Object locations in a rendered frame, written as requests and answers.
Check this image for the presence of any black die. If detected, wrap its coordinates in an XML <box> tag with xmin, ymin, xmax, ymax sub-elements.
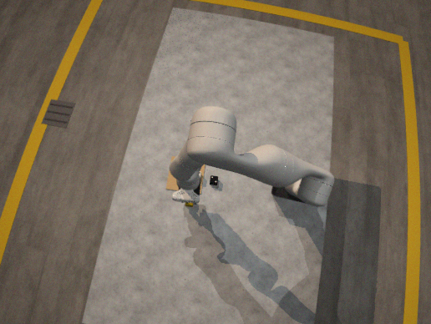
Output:
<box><xmin>210</xmin><ymin>175</ymin><xmax>218</xmax><ymax>185</ymax></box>

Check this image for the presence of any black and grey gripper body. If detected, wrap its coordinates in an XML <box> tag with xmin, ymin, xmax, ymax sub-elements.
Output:
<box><xmin>172</xmin><ymin>175</ymin><xmax>200</xmax><ymax>204</ymax></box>

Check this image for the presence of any tan mat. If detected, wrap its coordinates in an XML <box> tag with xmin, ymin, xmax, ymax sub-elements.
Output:
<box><xmin>166</xmin><ymin>156</ymin><xmax>205</xmax><ymax>194</ymax></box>

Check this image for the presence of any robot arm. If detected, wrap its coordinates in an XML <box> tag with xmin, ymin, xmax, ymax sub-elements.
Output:
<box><xmin>170</xmin><ymin>106</ymin><xmax>334</xmax><ymax>207</ymax></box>

